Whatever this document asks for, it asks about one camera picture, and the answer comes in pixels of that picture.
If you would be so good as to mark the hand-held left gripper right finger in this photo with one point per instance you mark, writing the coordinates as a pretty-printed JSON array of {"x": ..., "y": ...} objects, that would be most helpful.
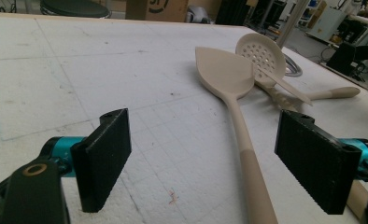
[{"x": 316, "y": 165}]

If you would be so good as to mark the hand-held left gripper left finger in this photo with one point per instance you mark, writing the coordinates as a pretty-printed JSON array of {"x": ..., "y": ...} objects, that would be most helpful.
[{"x": 102, "y": 161}]

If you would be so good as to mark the beige slotted turner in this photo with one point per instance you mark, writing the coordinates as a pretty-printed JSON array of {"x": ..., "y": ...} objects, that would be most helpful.
[{"x": 337, "y": 92}]

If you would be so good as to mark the beige perforated skimmer spoon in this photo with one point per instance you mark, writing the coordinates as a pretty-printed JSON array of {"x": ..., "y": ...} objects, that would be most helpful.
[{"x": 260, "y": 51}]

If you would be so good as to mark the beige pointed spatula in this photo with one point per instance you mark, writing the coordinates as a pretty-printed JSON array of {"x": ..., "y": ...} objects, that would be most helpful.
[{"x": 225, "y": 74}]

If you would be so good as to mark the metal utensil stand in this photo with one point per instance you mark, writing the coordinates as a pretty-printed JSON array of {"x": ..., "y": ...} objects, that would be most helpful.
[{"x": 291, "y": 25}]

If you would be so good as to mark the white foam mat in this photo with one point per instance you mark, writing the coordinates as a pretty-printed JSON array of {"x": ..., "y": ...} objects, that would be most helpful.
[{"x": 79, "y": 77}]

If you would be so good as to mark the black device on stand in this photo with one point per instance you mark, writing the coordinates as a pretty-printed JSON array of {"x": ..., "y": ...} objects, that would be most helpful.
[{"x": 344, "y": 57}]

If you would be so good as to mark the white machine cabinet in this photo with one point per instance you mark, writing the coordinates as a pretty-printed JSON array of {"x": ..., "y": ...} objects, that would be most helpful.
[{"x": 327, "y": 23}]

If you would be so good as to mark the black round stool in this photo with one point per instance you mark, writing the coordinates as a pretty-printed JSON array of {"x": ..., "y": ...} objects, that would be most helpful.
[{"x": 74, "y": 7}]

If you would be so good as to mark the cardboard box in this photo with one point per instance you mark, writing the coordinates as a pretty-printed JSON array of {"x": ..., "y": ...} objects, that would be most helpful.
[{"x": 157, "y": 11}]

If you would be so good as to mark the grey rounded device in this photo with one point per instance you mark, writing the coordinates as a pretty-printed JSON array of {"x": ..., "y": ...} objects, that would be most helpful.
[{"x": 199, "y": 15}]

